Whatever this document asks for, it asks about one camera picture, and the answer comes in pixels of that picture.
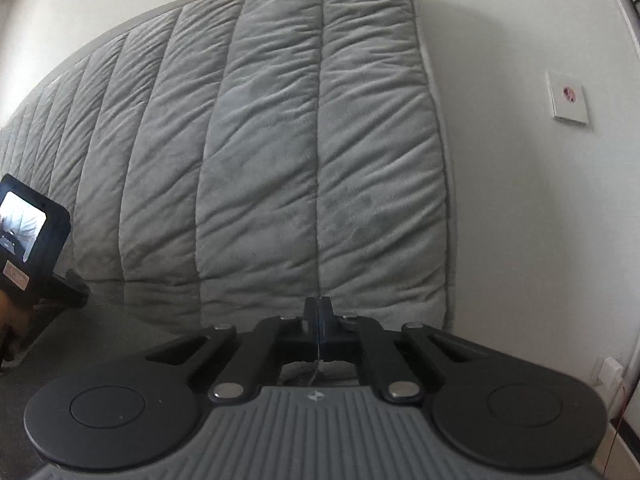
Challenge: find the grey garment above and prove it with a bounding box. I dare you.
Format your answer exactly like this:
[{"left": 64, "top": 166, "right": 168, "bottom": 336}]
[{"left": 1, "top": 297, "right": 359, "bottom": 479}]

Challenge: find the person's left hand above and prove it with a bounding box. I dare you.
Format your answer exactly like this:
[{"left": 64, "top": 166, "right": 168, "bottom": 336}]
[{"left": 0, "top": 292, "right": 35, "bottom": 356}]

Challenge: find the grey padded headboard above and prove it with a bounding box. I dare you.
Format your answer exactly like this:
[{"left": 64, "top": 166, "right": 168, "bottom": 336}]
[{"left": 1, "top": 0, "right": 454, "bottom": 334}]

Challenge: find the white wall socket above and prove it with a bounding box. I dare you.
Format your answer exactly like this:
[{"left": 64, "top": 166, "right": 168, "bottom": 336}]
[{"left": 592, "top": 356, "right": 625, "bottom": 389}]

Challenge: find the white wall switch plate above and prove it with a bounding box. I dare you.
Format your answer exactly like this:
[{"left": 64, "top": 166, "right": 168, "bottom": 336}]
[{"left": 546, "top": 72, "right": 589, "bottom": 126}]

